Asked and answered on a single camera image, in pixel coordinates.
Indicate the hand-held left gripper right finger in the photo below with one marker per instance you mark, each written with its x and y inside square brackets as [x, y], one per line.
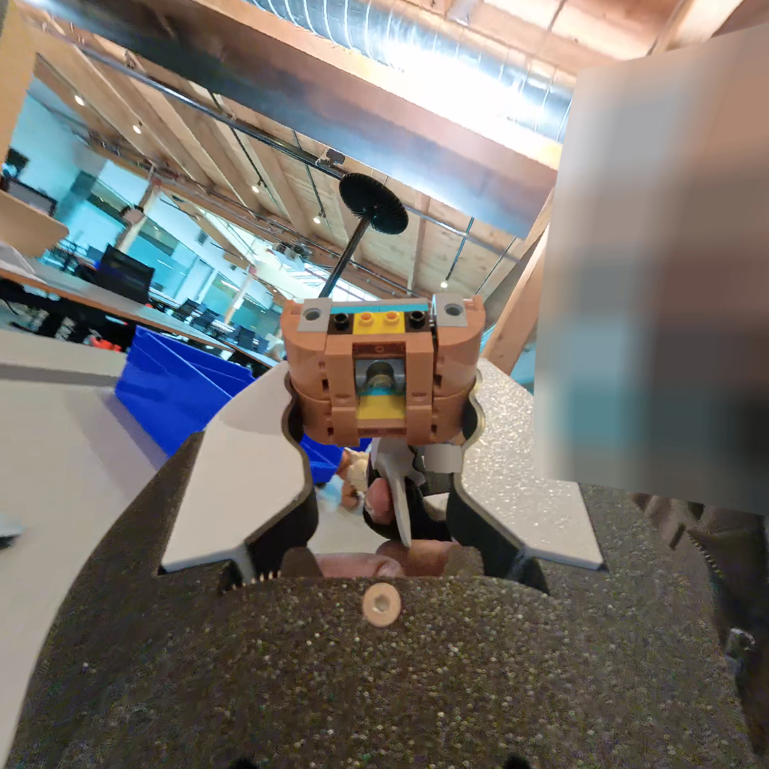
[528, 480]

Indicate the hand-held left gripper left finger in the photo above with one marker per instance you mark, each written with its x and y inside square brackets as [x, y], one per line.
[240, 480]

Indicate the blue plastic bin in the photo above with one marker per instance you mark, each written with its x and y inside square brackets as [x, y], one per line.
[174, 390]

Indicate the brown toy brick model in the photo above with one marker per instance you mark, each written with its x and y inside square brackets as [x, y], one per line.
[378, 372]

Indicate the grey desk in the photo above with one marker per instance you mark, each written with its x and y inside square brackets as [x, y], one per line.
[60, 450]

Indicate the long office table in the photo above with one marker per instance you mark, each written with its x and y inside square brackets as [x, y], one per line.
[72, 291]

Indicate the black pole with ridged disc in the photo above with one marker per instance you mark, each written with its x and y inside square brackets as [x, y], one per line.
[372, 204]

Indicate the large spiral air duct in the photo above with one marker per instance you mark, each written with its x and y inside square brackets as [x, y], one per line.
[450, 48]

